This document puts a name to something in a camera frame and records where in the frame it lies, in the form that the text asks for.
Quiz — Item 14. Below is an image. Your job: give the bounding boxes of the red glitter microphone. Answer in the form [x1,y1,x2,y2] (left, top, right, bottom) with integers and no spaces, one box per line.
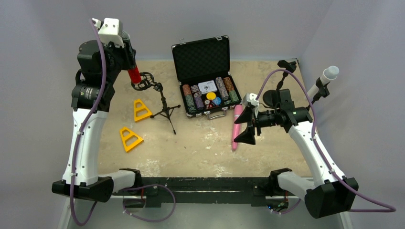
[121,31,143,85]

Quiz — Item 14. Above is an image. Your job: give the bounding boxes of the black tripod shock-mount stand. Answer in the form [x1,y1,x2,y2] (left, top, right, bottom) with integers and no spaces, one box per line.
[130,72,181,135]

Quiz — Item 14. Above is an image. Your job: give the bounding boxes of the black round-base mic stand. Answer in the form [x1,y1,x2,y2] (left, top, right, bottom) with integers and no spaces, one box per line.
[307,78,330,104]

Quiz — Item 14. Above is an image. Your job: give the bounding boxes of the white microphone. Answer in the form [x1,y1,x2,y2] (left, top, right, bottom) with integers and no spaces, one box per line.
[307,65,340,101]

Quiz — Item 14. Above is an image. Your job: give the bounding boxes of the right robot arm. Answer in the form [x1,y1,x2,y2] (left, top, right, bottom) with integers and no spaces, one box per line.
[234,89,359,219]

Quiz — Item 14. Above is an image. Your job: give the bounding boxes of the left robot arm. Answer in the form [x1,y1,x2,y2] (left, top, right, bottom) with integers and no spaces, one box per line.
[52,39,139,202]

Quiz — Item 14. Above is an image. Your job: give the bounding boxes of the black rear round-base stand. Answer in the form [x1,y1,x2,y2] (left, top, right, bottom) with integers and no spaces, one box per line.
[262,60,297,109]

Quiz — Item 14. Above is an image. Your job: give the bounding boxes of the yellow triangle stand upper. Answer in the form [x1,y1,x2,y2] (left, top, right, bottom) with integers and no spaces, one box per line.
[133,99,152,123]

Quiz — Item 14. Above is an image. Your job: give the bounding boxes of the yellow triangle stand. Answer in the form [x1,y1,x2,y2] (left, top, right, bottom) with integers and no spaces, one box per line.
[133,99,152,123]
[119,127,144,153]

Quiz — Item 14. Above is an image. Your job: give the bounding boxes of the yellow triangle stand lower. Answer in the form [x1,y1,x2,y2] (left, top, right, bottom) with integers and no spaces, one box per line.
[119,127,144,153]

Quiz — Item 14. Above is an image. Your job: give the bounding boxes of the pink microphone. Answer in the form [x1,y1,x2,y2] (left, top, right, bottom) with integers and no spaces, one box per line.
[231,104,243,151]

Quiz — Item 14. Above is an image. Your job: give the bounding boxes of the black poker chip case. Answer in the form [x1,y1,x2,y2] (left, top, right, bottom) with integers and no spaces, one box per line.
[171,35,242,119]

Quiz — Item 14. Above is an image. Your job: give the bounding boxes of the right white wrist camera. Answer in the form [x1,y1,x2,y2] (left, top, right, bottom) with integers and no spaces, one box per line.
[243,93,260,117]

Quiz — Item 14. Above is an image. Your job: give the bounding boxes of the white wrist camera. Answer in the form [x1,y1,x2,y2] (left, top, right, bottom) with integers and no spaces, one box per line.
[90,18,125,48]
[243,93,260,117]

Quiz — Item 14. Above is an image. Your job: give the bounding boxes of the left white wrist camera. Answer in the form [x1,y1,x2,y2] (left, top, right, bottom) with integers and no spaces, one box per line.
[90,18,125,48]

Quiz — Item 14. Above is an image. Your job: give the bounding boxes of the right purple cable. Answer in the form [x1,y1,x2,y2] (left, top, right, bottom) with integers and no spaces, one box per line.
[256,69,397,216]

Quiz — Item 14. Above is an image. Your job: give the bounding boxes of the black front mounting rail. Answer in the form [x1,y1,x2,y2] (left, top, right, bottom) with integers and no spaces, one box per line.
[141,177,286,208]

